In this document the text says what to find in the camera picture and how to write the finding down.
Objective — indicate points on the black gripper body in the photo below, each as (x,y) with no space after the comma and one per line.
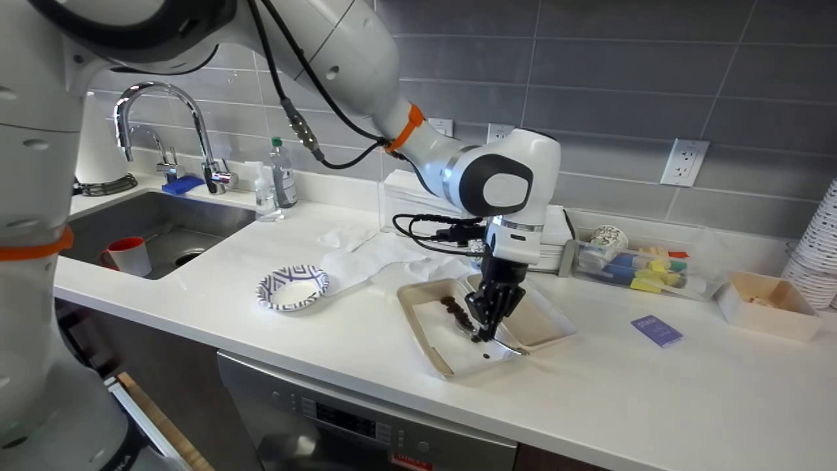
(500,280)

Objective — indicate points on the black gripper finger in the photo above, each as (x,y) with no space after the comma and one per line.
(481,327)
(504,310)

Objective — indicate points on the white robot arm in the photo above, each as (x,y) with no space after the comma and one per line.
(54,412)

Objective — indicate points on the blue patterned paper bowl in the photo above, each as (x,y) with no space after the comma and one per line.
(290,288)

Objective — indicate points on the patterned paper cup stack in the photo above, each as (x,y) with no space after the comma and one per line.
(812,266)

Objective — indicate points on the red and white cup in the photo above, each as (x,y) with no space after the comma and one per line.
(128,254)

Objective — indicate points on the beige takeout clamshell container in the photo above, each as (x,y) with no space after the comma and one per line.
(443,326)

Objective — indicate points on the white condiment holder box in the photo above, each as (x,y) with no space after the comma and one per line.
(553,241)

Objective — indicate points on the crumpled clear plastic wrap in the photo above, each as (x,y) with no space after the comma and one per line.
(383,256)

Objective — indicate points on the white napkin dispenser box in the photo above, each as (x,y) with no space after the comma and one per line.
(405,203)

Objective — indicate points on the blue card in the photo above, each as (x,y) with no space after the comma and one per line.
(657,330)

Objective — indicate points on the clear tray of packets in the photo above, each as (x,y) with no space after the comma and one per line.
(609,256)

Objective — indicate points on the stainless dishwasher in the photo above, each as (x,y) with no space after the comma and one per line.
(304,425)

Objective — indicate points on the dish soap bottle green cap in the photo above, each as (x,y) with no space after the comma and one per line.
(282,173)

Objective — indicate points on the small cardboard box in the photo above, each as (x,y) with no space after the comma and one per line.
(767,307)

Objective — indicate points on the clear pump soap dispenser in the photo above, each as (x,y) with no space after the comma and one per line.
(264,190)

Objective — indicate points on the steel sink basin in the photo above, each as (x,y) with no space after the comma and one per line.
(172,228)

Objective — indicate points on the blue sponge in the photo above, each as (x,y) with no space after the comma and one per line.
(181,184)

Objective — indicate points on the white wall outlet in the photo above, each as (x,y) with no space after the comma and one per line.
(684,163)
(494,132)

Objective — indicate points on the white light switch plate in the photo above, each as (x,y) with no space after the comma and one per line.
(443,126)

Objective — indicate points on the white wall outlet right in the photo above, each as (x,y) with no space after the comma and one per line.
(684,163)

